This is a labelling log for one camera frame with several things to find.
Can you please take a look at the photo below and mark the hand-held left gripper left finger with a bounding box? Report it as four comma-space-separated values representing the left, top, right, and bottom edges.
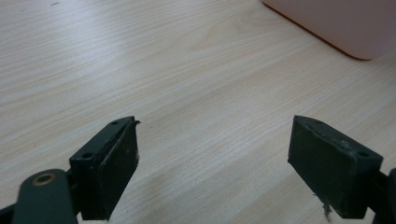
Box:
69, 116, 141, 221

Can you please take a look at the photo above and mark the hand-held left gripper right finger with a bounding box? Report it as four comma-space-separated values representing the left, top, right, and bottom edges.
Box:
288, 115, 384, 219

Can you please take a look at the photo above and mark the pink storage box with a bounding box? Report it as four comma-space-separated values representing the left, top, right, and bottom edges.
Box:
262, 0, 396, 61

